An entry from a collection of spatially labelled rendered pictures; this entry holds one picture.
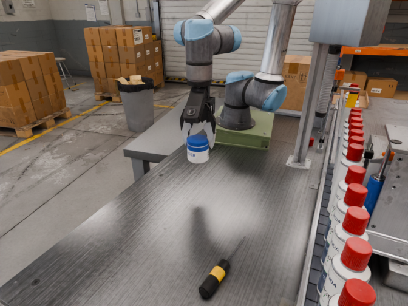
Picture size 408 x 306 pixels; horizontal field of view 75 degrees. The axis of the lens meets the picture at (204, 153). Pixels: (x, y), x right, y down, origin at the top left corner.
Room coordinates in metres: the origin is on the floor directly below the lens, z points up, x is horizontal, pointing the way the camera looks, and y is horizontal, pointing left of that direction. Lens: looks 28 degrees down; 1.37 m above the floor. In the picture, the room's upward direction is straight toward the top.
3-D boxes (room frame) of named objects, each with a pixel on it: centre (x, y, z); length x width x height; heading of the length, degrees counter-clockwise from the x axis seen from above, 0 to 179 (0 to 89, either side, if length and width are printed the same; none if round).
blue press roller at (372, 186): (0.47, -0.37, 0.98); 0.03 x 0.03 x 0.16
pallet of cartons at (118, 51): (4.96, 1.34, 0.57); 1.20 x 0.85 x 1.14; 166
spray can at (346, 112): (1.07, -0.61, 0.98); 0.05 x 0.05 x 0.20
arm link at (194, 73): (0.77, 0.02, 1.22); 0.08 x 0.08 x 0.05
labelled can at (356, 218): (0.33, -0.25, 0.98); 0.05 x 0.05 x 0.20
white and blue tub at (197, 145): (0.75, 0.02, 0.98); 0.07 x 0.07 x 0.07
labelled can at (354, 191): (0.40, -0.28, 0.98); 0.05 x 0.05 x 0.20
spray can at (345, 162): (0.57, -0.37, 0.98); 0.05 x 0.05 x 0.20
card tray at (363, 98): (1.80, -0.98, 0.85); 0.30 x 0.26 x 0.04; 154
